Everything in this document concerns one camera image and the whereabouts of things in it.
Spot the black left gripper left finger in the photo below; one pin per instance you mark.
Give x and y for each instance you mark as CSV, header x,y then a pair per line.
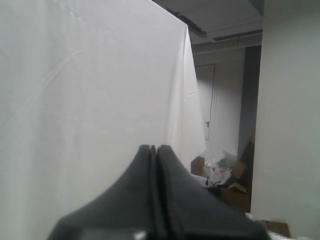
x,y
128,210

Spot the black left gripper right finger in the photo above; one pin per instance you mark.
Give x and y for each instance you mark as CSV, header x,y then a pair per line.
x,y
191,212

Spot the brown cardboard box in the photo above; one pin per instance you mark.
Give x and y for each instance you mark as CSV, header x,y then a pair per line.
x,y
236,197

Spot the white plastic bags pile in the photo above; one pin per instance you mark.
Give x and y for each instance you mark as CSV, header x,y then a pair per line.
x,y
215,171

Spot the tall leaning cardboard sheet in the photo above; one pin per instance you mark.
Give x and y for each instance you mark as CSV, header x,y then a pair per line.
x,y
247,156

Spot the ceiling air vent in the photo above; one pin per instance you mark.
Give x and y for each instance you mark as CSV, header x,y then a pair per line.
x,y
226,37

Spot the white door with handle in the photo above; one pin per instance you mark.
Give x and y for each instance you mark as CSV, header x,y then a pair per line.
x,y
205,80

